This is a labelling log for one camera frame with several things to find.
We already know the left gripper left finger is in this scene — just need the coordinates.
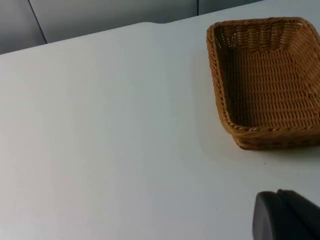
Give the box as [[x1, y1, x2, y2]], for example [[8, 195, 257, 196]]
[[251, 190, 305, 240]]

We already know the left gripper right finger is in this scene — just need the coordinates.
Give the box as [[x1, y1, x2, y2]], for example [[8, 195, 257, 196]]
[[277, 188, 320, 240]]

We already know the brown wicker basket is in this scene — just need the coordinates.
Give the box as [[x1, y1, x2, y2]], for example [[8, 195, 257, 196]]
[[206, 16, 320, 151]]

